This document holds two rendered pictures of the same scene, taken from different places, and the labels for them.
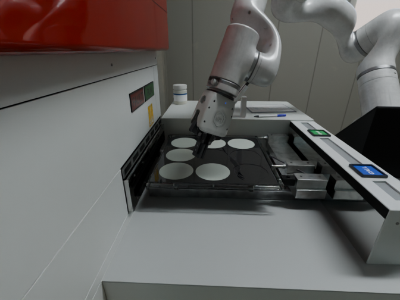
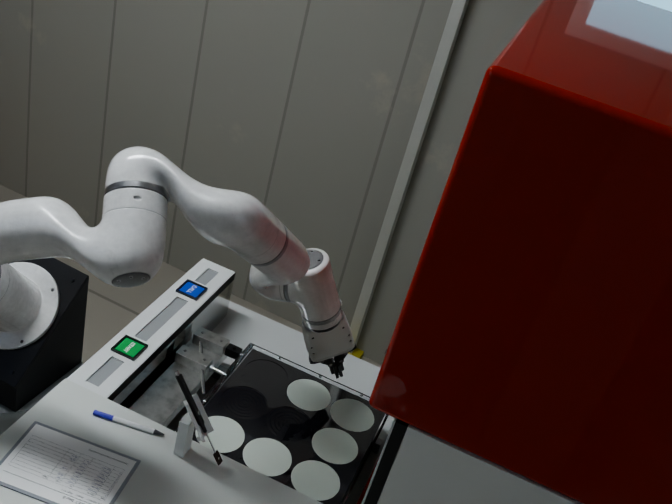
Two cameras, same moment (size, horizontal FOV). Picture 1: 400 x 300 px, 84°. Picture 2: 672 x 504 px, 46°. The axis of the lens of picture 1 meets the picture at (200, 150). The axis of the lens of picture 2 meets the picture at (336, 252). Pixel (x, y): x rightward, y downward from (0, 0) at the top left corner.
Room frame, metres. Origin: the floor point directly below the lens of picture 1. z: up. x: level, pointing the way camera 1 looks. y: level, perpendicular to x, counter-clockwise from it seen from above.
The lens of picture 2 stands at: (1.89, 0.17, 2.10)
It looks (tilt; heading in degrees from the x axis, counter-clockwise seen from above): 31 degrees down; 190
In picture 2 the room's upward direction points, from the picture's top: 16 degrees clockwise
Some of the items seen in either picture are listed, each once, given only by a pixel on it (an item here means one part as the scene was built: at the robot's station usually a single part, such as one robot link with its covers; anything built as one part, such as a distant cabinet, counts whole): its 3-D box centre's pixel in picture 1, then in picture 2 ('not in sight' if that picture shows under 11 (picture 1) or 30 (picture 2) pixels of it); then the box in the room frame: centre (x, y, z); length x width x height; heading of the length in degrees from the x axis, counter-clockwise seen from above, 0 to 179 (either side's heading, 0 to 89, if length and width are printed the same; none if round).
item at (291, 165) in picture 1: (299, 166); (193, 359); (0.60, -0.31, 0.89); 0.08 x 0.03 x 0.03; 87
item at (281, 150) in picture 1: (288, 163); (174, 389); (0.68, -0.31, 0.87); 0.36 x 0.08 x 0.03; 177
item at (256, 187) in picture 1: (214, 186); (319, 376); (0.49, -0.04, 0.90); 0.37 x 0.01 x 0.01; 87
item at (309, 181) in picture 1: (309, 180); (211, 341); (0.52, -0.30, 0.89); 0.08 x 0.03 x 0.03; 87
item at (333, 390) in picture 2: (212, 156); (288, 424); (0.67, -0.04, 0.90); 0.34 x 0.34 x 0.01; 87
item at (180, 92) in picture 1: (180, 94); not in sight; (1.17, 0.10, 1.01); 0.07 x 0.07 x 0.10
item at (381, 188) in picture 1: (331, 169); (157, 342); (0.59, -0.40, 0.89); 0.55 x 0.09 x 0.14; 177
